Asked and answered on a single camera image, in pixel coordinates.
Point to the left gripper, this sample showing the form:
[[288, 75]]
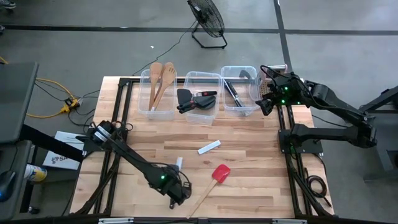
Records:
[[172, 186]]

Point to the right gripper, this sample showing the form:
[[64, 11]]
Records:
[[281, 95]]

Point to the white knife sheath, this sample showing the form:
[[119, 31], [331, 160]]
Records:
[[209, 147]]

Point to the black ladle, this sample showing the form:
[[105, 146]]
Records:
[[208, 102]]

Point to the black nylon turner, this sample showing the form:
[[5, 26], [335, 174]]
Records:
[[185, 95]]

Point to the wooden spoon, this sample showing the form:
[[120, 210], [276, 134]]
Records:
[[170, 64]]

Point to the solid wooden spatula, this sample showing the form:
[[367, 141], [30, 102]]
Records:
[[155, 69]]

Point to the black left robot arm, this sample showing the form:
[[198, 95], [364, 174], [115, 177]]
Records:
[[133, 158]]

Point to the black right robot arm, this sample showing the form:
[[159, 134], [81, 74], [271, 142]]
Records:
[[335, 137]]

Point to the clear plastic bin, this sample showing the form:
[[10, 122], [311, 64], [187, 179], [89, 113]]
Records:
[[202, 119], [253, 110], [143, 93]]

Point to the metal box grater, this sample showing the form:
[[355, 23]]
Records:
[[264, 88]]

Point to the black floor fan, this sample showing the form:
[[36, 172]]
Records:
[[206, 15]]

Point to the white printed paper sheet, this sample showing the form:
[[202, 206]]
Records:
[[62, 161]]

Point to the black metal stand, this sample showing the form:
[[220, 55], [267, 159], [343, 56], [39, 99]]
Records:
[[385, 161]]

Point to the black diagonal beam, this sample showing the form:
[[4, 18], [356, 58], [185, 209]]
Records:
[[53, 143]]

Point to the yellow power outlet box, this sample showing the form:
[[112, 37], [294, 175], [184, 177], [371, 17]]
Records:
[[65, 109]]

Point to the white yellow spray can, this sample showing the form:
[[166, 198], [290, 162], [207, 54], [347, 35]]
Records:
[[35, 173]]

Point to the black computer mouse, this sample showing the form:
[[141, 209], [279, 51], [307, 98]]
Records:
[[6, 186]]

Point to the dark grey desk panel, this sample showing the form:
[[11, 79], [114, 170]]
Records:
[[15, 102], [9, 155]]

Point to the person's shoe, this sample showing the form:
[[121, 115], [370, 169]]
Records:
[[7, 4]]

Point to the silver metal bracket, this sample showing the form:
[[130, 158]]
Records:
[[289, 221], [115, 221]]

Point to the black aluminium table frame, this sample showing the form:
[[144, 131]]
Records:
[[105, 199]]

